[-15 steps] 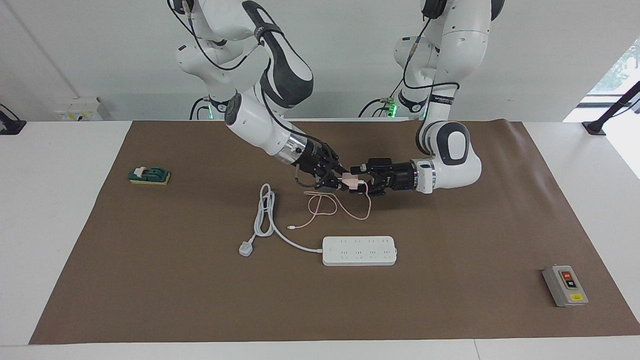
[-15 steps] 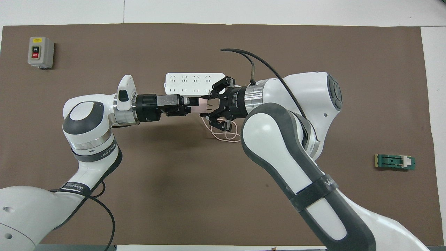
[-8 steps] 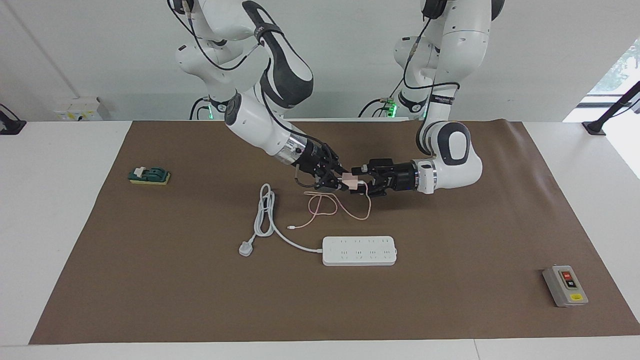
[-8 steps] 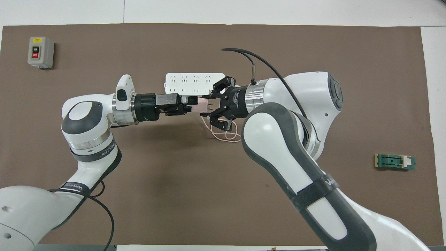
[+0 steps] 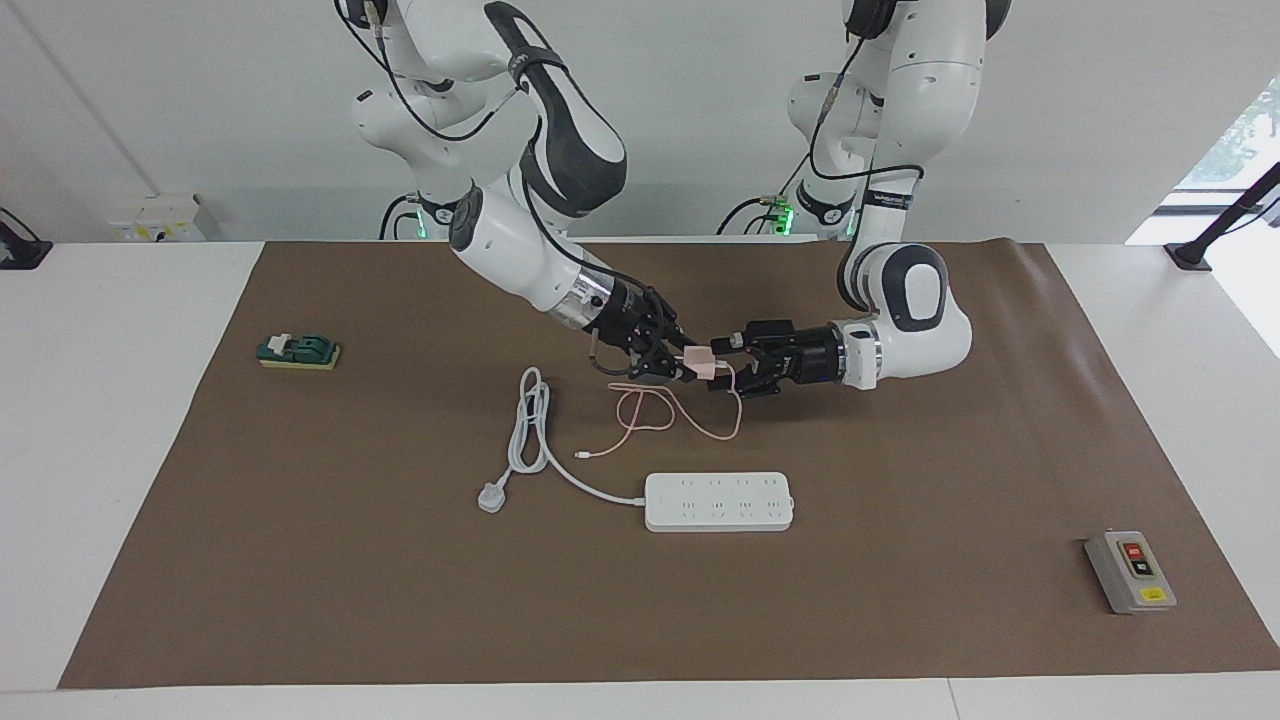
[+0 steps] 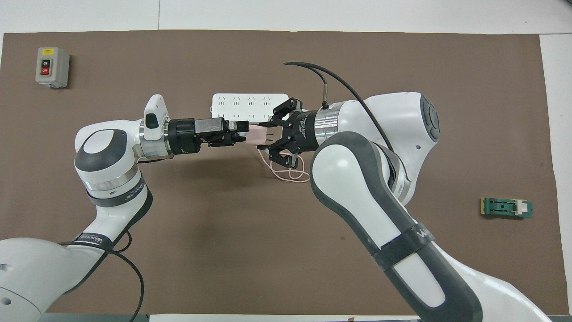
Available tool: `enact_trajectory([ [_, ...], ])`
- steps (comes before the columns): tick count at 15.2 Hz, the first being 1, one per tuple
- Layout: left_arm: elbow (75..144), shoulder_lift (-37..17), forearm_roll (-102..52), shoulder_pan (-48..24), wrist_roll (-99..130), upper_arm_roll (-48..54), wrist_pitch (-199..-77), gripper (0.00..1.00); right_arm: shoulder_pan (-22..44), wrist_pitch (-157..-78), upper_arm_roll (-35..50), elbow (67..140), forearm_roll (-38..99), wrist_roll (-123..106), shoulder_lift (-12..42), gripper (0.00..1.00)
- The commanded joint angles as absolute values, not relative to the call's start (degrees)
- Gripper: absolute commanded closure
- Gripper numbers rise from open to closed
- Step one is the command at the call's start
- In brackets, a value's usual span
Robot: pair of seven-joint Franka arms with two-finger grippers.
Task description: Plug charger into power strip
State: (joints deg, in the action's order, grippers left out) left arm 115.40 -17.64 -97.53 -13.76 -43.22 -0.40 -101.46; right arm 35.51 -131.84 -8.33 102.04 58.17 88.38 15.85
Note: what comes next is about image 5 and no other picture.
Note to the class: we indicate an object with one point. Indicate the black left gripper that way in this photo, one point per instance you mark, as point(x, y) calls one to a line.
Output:
point(800, 355)

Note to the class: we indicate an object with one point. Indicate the grey on-off switch box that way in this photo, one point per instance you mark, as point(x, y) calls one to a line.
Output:
point(1130, 575)

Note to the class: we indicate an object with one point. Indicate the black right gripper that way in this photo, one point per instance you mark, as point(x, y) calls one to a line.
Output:
point(628, 320)

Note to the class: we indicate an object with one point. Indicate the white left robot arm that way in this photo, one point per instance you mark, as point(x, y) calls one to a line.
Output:
point(920, 300)

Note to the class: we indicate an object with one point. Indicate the pink charger block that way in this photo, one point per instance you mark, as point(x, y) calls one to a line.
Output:
point(701, 364)

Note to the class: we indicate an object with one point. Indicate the black clamp stand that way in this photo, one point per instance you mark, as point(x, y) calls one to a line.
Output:
point(18, 250)
point(1195, 255)

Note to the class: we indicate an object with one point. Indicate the brown table mat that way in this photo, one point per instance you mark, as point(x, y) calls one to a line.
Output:
point(640, 620)

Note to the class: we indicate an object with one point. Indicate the white power strip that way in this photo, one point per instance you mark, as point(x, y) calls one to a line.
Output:
point(718, 502)

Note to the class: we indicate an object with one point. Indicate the green circuit board module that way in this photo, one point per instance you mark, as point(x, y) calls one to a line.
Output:
point(300, 352)

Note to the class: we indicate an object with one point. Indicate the white wall socket box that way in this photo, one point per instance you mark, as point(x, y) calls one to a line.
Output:
point(160, 220)

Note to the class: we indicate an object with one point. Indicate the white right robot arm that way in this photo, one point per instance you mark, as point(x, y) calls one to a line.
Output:
point(520, 240)

